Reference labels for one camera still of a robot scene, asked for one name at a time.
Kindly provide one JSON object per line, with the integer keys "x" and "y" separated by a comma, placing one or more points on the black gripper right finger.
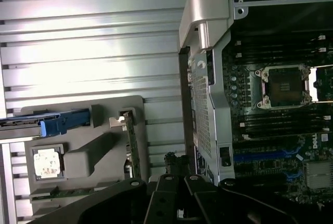
{"x": 208, "y": 203}

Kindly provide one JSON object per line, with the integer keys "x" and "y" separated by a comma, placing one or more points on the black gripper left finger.
{"x": 104, "y": 203}

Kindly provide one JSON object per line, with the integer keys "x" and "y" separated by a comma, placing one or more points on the green RAM stick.
{"x": 72, "y": 192}

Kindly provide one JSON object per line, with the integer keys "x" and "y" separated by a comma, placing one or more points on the grey parts rack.
{"x": 78, "y": 161}

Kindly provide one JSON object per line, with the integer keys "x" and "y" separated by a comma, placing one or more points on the silver CPU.
{"x": 48, "y": 163}

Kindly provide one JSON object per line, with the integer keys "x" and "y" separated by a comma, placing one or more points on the blue expansion slot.
{"x": 260, "y": 157}

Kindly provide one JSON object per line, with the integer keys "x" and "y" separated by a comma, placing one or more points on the green motherboard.
{"x": 260, "y": 141}

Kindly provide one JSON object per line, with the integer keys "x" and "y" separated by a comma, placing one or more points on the hard disk in blue carrier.
{"x": 52, "y": 128}

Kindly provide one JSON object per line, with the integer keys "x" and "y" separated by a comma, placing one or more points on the silver chipset heatsink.
{"x": 318, "y": 174}

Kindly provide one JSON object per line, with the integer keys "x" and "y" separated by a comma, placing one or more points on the CPU socket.
{"x": 283, "y": 86}

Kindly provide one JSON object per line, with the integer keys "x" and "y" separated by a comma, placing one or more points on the open metal socket cover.
{"x": 323, "y": 83}

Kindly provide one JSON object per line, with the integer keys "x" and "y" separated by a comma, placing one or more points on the open black PC case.
{"x": 205, "y": 13}

